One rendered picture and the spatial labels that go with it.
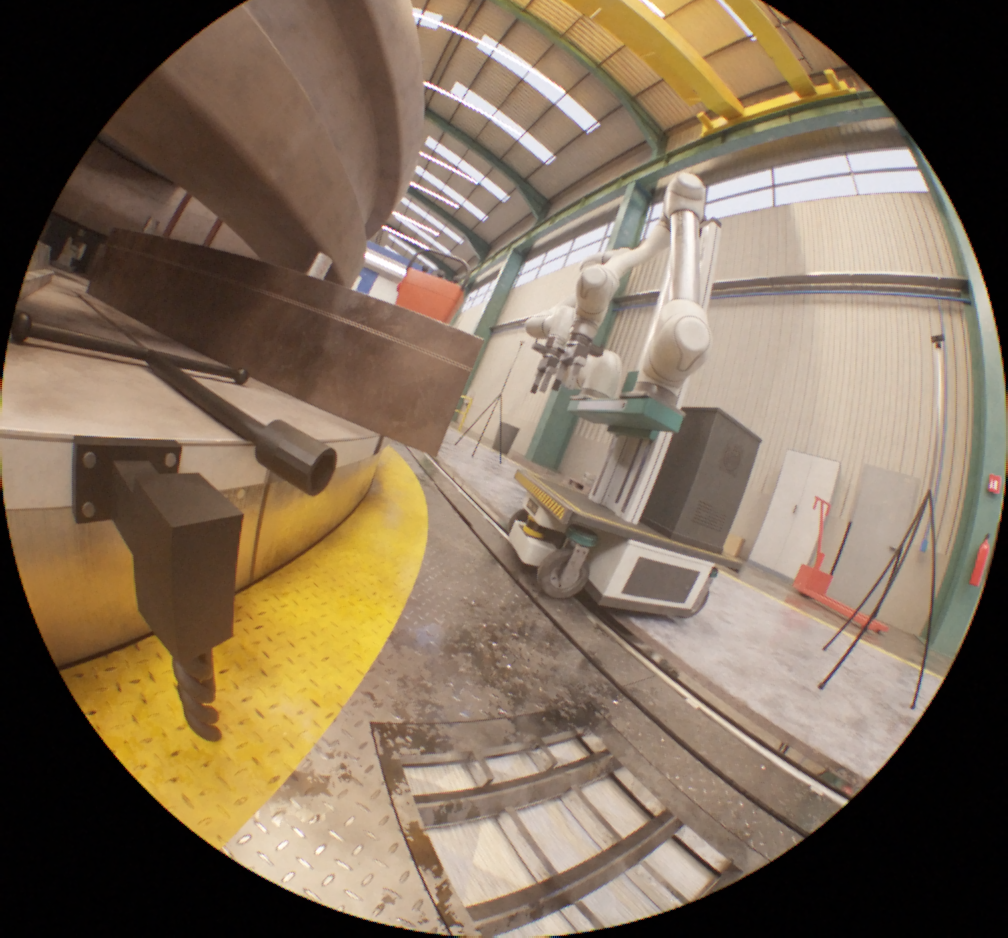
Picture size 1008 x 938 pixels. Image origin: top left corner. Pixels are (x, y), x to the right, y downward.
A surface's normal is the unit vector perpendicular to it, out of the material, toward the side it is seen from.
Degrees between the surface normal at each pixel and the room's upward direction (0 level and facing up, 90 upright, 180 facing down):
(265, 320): 90
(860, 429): 90
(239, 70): 90
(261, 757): 0
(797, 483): 90
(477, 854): 5
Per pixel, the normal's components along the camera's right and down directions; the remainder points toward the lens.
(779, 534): -0.82, -0.33
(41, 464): 0.91, 0.37
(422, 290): 0.07, 0.16
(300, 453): 0.18, -0.47
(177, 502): 0.37, -0.93
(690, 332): -0.22, 0.03
